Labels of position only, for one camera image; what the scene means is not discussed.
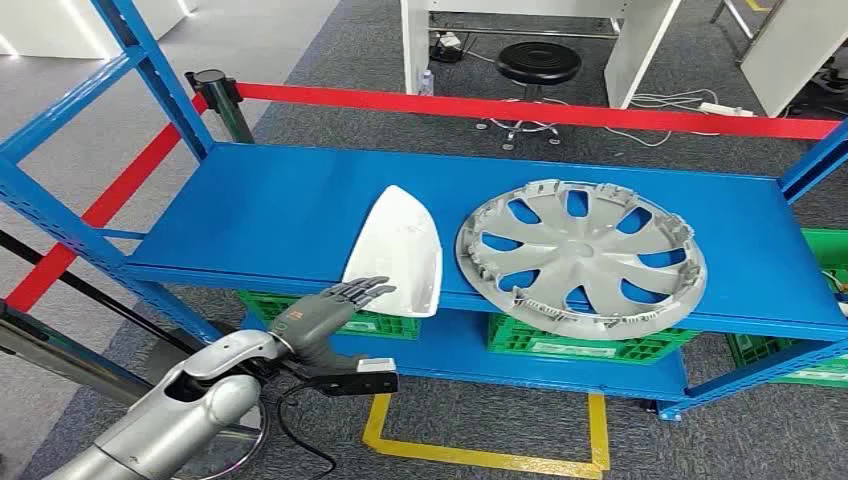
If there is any chrome stanchion post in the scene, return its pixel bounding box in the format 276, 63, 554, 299
0, 299, 270, 480

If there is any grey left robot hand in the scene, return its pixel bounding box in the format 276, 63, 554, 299
268, 276, 399, 372

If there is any thin black bar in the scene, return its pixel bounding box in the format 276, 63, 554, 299
0, 228, 200, 356

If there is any open green plastic crate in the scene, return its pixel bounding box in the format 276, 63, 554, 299
725, 228, 848, 391

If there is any black router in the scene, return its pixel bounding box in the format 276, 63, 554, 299
429, 31, 477, 65

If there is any white cable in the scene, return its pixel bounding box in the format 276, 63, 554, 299
604, 87, 723, 149

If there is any blue metal shelf rack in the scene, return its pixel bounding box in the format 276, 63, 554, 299
0, 0, 848, 423

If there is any black office chair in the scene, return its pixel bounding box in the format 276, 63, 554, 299
790, 47, 848, 122

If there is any white plinth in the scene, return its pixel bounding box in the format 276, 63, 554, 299
0, 0, 199, 61

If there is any wire bundle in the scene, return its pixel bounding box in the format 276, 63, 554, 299
821, 268, 848, 314

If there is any white panel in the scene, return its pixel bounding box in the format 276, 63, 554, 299
710, 0, 848, 119

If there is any grey wheel hubcap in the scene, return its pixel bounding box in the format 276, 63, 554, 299
455, 178, 709, 342

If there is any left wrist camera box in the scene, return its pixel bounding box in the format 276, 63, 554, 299
291, 357, 400, 397

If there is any black camera cable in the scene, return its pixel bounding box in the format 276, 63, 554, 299
276, 380, 339, 480

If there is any white power strip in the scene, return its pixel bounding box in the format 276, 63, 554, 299
699, 101, 757, 119

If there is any black round stool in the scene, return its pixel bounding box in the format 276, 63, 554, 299
474, 41, 584, 152

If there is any black-topped stanchion post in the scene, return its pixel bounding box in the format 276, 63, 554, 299
184, 68, 257, 145

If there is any white plastic shell part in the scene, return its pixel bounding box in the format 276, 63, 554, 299
342, 184, 444, 319

